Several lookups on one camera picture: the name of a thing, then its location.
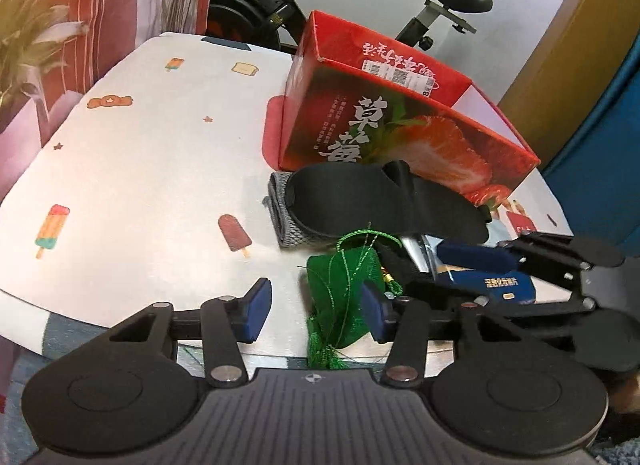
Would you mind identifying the white printed tablecloth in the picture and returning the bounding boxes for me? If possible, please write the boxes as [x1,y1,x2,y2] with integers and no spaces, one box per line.
[0,31,576,361]

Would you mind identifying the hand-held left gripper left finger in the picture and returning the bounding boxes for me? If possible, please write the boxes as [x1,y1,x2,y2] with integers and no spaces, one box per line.
[109,277,274,389]

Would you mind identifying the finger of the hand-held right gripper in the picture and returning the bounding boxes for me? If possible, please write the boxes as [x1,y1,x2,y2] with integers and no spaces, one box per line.
[439,232,624,287]
[406,281,597,319]

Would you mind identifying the wooden door frame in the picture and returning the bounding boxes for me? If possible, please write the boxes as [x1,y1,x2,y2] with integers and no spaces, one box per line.
[497,0,640,166]

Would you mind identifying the blue curtain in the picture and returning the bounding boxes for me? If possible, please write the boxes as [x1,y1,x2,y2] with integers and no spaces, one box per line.
[542,30,640,256]

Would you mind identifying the red strawberry print cardboard box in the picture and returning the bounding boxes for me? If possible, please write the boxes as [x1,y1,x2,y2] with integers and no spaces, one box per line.
[278,10,542,208]

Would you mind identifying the green mesh pouch with tassel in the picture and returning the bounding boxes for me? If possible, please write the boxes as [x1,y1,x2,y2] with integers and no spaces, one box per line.
[300,229,403,371]

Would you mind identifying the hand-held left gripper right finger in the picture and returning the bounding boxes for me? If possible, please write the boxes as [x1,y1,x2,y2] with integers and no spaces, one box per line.
[360,279,532,389]

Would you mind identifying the red floral curtain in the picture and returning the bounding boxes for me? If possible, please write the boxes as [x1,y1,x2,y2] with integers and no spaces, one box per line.
[0,0,221,201]

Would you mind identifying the blue packet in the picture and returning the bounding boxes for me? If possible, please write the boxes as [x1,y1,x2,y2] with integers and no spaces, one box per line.
[435,267,538,306]

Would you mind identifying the black and grey shoe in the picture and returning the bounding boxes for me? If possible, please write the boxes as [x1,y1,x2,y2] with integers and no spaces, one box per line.
[287,160,493,248]

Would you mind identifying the black exercise bike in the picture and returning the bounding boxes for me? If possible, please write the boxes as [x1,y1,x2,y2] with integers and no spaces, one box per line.
[207,0,493,58]

